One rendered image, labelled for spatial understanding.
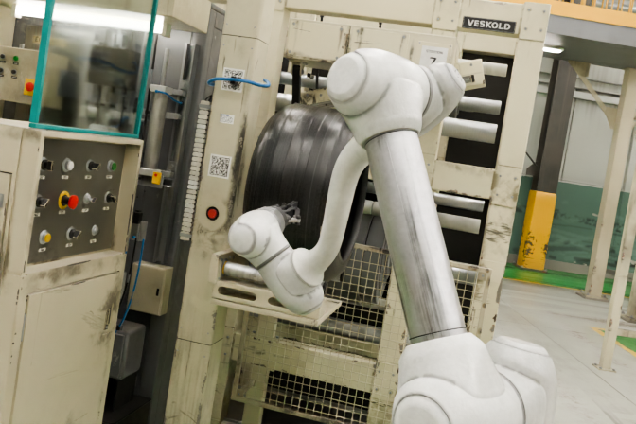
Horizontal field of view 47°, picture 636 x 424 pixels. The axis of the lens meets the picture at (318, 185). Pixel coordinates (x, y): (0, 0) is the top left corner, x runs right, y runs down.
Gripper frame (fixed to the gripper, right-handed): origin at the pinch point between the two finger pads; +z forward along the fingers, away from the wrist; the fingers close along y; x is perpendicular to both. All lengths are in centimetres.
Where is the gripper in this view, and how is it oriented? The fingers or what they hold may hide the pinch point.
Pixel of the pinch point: (291, 207)
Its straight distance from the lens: 211.5
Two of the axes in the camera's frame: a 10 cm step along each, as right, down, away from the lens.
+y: -9.6, -1.7, 2.3
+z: 2.5, -1.6, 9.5
